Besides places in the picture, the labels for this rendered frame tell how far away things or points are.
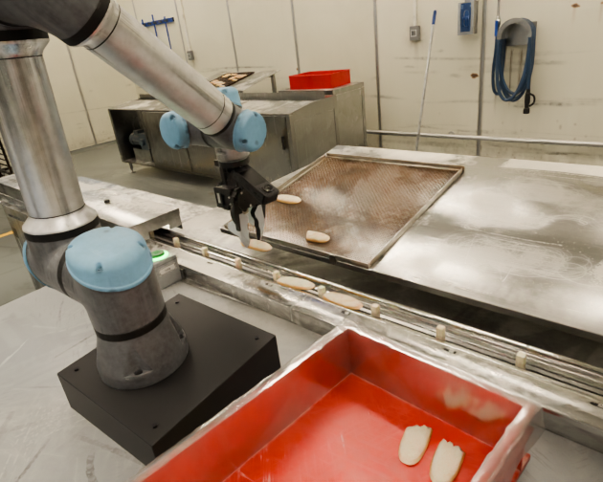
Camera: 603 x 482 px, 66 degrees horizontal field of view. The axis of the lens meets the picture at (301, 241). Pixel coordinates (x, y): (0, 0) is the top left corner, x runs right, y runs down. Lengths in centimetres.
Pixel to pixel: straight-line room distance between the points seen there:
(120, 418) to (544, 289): 76
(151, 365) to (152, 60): 46
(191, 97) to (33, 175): 27
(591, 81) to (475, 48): 99
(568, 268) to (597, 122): 354
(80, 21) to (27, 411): 67
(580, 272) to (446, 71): 396
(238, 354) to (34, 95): 50
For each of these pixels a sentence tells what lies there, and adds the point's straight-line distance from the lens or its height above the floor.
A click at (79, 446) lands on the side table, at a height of 82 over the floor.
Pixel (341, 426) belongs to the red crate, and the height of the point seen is 82.
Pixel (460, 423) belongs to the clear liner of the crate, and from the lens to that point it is 76.
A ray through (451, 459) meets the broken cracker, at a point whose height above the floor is 83.
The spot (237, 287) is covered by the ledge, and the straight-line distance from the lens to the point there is 109.
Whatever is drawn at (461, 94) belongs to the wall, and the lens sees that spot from 481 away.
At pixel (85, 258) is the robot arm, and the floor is 112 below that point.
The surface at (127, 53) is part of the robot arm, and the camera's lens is 73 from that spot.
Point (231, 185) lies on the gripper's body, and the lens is 110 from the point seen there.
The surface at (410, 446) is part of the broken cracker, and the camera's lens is 73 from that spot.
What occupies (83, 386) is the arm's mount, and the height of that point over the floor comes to 89.
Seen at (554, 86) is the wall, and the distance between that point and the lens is 455.
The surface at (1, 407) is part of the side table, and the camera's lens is 106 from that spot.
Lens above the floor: 138
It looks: 24 degrees down
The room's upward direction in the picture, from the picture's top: 7 degrees counter-clockwise
